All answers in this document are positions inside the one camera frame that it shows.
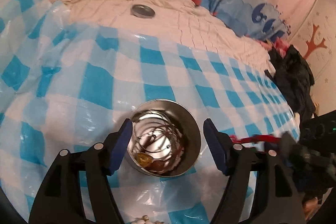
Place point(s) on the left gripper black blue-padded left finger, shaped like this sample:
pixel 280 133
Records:
pixel 59 198

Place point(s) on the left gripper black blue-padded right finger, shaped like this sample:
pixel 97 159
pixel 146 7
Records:
pixel 259 188

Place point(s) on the jewelry pile in tin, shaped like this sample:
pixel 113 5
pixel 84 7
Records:
pixel 157 144

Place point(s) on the black clothing pile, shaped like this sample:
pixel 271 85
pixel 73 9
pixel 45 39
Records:
pixel 294 78

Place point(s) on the pink patterned cloth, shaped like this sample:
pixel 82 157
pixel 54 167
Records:
pixel 281 46

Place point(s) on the blue white checkered plastic sheet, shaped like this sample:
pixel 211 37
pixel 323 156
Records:
pixel 66 86

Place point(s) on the round silver metal tin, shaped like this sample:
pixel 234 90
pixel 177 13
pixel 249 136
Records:
pixel 190 129

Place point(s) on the white striped bed sheet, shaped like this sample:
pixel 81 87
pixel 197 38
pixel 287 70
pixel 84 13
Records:
pixel 178 21

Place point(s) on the round silver tin lid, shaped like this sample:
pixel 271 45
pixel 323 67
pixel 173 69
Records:
pixel 142 11

